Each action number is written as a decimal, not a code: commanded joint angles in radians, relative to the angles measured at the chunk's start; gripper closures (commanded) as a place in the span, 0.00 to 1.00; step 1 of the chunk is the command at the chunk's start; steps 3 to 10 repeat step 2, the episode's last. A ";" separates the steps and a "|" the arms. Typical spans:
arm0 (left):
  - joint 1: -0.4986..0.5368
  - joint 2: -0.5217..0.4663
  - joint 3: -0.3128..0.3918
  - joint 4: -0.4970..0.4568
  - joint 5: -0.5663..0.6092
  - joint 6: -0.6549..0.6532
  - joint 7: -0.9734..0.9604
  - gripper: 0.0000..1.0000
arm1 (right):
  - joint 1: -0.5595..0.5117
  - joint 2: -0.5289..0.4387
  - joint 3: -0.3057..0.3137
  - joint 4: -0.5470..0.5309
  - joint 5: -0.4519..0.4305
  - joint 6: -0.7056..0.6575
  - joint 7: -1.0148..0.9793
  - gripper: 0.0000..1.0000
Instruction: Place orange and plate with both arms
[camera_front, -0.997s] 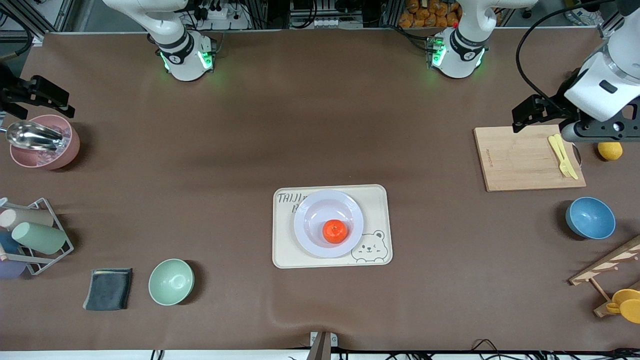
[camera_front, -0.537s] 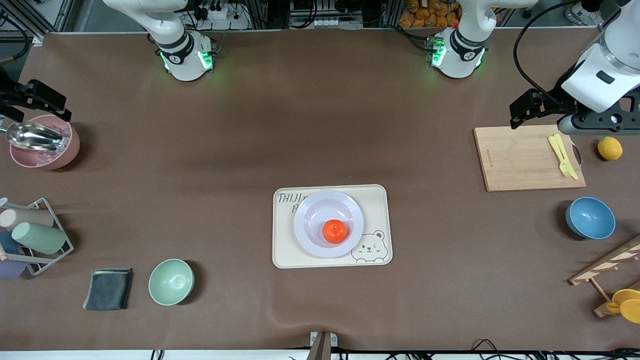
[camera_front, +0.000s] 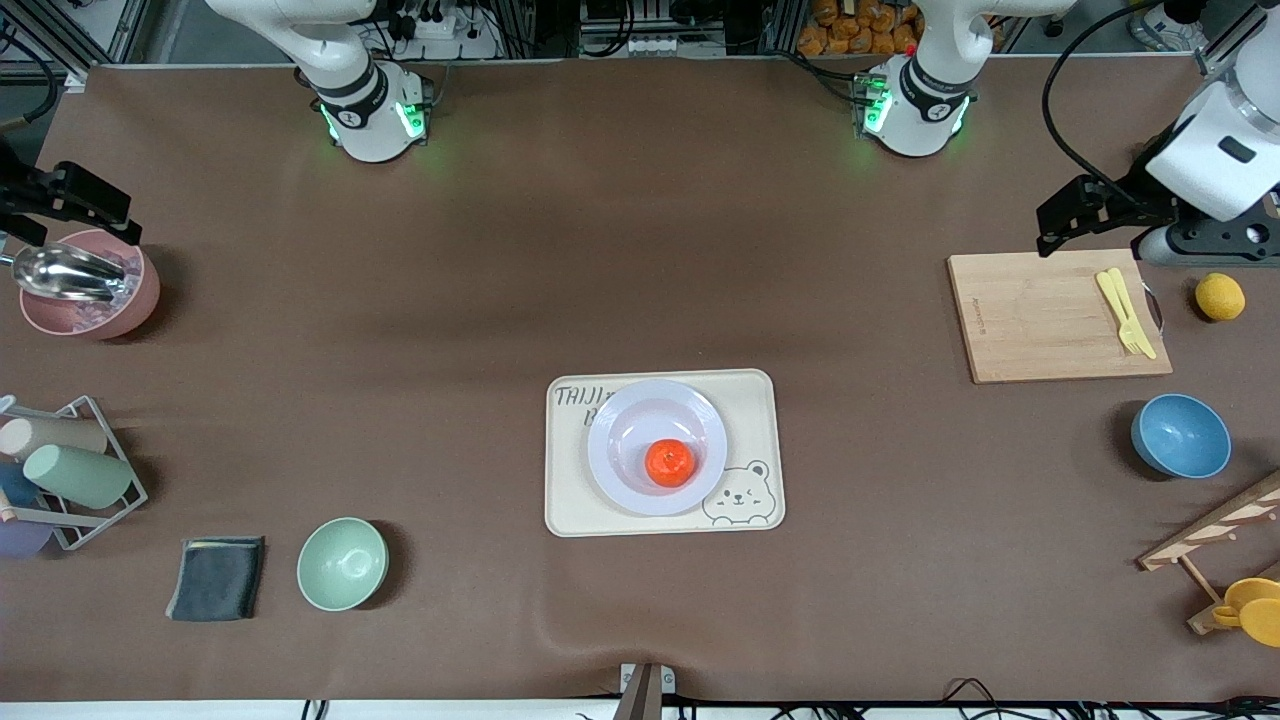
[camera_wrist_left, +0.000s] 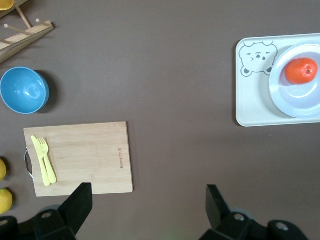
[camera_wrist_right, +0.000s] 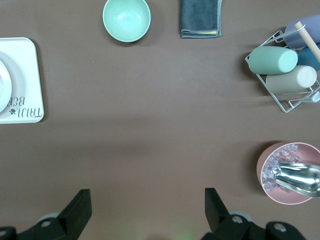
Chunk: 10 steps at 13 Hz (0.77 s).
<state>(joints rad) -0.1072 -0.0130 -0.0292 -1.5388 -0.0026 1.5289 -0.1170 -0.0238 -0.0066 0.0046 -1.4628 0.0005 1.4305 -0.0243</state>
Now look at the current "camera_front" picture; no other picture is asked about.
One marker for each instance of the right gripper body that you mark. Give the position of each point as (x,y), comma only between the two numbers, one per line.
(20,193)

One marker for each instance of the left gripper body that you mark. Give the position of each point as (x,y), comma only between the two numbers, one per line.
(1138,200)

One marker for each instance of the orange fruit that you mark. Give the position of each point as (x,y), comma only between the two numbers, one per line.
(671,463)

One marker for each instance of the white round plate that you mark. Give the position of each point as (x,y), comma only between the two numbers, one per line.
(640,420)

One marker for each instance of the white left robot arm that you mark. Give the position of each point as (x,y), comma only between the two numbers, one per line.
(925,100)

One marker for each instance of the metal scoop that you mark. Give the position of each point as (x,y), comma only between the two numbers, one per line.
(60,272)

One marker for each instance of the yellow plastic knife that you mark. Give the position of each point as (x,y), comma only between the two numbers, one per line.
(1107,288)

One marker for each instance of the bamboo cutting board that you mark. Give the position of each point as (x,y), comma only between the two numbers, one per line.
(1040,320)

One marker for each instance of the pink bowl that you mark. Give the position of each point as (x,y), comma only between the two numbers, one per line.
(120,310)

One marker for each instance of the yellow lemon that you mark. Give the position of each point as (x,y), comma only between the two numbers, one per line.
(1220,297)

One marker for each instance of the yellow plastic fork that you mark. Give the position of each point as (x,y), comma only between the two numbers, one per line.
(1145,345)

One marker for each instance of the beige cup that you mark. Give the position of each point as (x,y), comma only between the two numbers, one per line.
(50,437)

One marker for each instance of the blue bowl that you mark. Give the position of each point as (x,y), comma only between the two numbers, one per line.
(1180,435)

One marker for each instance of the pale green cup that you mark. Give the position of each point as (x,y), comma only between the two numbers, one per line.
(80,476)

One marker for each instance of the blue cup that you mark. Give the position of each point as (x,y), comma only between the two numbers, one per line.
(12,487)

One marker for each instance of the pile of orange packets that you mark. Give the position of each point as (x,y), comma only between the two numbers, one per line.
(860,25)

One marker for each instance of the purple cup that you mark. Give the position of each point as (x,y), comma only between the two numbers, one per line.
(20,540)

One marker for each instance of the wooden dish rack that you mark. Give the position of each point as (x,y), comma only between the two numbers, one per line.
(1180,548)

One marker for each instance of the dark grey cloth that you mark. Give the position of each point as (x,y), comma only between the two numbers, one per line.
(215,580)

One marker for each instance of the white power strip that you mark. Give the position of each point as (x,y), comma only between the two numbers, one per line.
(440,40)
(665,45)

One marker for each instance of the pale green bowl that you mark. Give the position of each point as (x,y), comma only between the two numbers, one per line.
(342,564)

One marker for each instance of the yellow mug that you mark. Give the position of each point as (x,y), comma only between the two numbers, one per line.
(1262,620)

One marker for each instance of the cream bear print tray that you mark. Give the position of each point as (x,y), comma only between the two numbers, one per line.
(570,480)

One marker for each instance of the metal mount bracket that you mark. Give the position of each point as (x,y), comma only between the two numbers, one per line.
(645,690)

